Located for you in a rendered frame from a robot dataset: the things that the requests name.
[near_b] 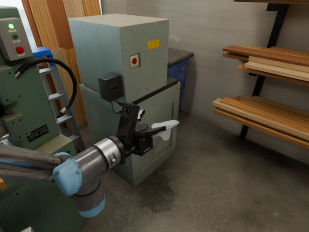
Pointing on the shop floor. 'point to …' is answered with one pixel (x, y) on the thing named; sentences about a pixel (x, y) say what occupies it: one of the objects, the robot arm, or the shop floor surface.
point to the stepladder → (37, 52)
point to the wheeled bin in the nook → (178, 67)
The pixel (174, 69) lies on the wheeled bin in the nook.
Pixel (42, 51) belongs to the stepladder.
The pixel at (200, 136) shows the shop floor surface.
